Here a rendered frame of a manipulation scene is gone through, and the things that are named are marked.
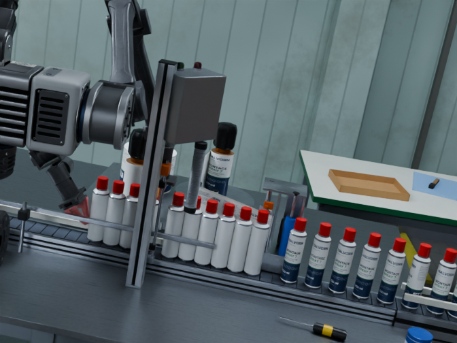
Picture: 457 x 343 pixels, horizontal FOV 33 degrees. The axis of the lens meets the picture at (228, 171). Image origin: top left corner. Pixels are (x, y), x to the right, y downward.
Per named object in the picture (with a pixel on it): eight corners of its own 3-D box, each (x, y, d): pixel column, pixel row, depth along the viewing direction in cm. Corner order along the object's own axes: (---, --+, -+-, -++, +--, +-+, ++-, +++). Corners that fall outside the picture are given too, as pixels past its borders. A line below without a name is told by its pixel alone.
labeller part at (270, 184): (307, 188, 240) (307, 184, 240) (306, 199, 230) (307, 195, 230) (264, 179, 241) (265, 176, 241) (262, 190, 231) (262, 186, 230)
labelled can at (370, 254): (368, 293, 235) (383, 233, 228) (369, 301, 230) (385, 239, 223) (351, 290, 235) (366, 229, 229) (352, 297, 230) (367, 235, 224)
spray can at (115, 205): (120, 241, 239) (129, 180, 233) (116, 248, 234) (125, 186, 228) (105, 238, 239) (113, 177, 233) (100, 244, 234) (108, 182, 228)
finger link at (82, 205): (100, 214, 239) (85, 188, 237) (94, 222, 233) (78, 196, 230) (82, 222, 241) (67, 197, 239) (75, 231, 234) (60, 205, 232)
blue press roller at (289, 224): (285, 265, 239) (296, 216, 234) (285, 269, 236) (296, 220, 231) (275, 263, 239) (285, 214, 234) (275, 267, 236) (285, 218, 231)
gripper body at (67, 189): (88, 191, 238) (76, 171, 237) (78, 202, 229) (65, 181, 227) (71, 199, 240) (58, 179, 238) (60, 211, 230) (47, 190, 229)
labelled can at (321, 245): (320, 283, 235) (334, 222, 229) (320, 290, 231) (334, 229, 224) (304, 280, 236) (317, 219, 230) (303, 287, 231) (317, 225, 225)
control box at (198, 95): (215, 139, 219) (227, 75, 213) (174, 145, 206) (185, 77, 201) (191, 129, 225) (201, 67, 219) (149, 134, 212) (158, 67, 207)
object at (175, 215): (179, 254, 238) (189, 192, 232) (175, 260, 233) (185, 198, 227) (162, 250, 238) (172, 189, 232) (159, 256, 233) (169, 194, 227)
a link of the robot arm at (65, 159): (28, 155, 229) (52, 143, 228) (37, 146, 240) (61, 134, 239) (48, 189, 232) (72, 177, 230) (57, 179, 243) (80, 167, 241)
